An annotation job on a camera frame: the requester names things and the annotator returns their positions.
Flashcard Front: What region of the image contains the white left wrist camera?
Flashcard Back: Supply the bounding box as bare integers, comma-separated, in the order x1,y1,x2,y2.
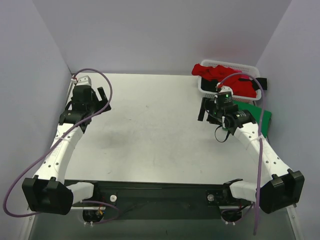
71,75,92,87

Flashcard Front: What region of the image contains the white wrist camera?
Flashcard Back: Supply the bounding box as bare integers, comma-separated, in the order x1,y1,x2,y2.
216,82,234,96
71,75,92,87

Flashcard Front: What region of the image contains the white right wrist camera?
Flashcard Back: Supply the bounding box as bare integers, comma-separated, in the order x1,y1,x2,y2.
216,82,234,96

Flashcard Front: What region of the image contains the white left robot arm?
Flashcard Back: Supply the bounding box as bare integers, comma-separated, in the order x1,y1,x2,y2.
22,85,111,215

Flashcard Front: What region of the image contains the white plastic basket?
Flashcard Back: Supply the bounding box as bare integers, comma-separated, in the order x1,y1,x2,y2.
191,59,262,103

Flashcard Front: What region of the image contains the red t shirt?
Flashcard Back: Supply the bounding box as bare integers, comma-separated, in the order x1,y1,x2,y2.
191,63,258,99

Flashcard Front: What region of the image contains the black t shirt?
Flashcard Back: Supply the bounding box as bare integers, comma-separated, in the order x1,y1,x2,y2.
200,77,268,92

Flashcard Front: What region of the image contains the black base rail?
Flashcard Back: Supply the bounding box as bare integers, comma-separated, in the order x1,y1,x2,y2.
73,180,251,220

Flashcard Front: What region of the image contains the pink t shirt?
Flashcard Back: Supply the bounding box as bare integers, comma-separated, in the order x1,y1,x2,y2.
233,71,252,80

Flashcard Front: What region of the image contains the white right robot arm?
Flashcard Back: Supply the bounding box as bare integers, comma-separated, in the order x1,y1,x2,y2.
198,91,305,214

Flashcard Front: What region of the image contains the green folded t shirt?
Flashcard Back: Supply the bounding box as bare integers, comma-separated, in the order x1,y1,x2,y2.
221,100,273,139

